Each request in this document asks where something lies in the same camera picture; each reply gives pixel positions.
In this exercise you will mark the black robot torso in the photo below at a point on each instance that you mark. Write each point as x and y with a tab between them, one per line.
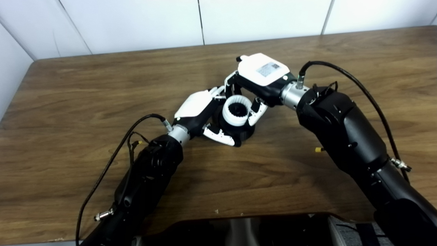
191	232

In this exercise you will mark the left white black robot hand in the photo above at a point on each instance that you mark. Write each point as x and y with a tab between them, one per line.
194	106

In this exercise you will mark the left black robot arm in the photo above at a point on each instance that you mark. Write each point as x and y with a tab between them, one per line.
146	184

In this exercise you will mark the small yellow connector tag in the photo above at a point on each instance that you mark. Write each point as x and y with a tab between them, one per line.
319	149

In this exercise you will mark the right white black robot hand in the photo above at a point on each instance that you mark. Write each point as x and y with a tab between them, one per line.
263	71

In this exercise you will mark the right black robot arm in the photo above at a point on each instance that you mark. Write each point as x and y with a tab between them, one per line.
348	136

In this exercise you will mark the round black part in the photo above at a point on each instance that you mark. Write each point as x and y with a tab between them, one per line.
244	132

